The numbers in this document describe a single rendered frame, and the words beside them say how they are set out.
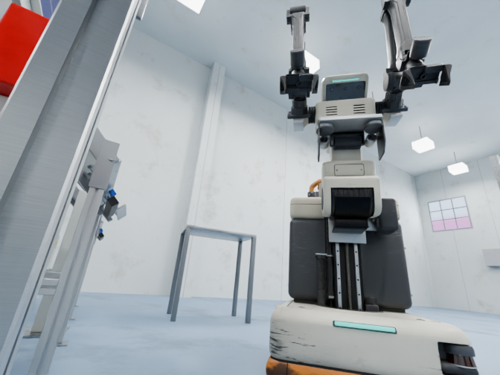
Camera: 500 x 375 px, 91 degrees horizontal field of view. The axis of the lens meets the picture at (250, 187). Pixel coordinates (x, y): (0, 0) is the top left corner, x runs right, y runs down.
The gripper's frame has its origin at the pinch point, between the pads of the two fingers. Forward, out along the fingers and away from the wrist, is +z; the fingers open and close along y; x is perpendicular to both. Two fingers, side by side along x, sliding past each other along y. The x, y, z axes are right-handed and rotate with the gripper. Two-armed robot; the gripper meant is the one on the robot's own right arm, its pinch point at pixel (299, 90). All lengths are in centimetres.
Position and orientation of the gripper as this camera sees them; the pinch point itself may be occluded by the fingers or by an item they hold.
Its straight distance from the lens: 96.0
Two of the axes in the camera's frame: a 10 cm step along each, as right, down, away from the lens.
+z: -1.2, 6.2, -7.7
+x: 0.7, 7.8, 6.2
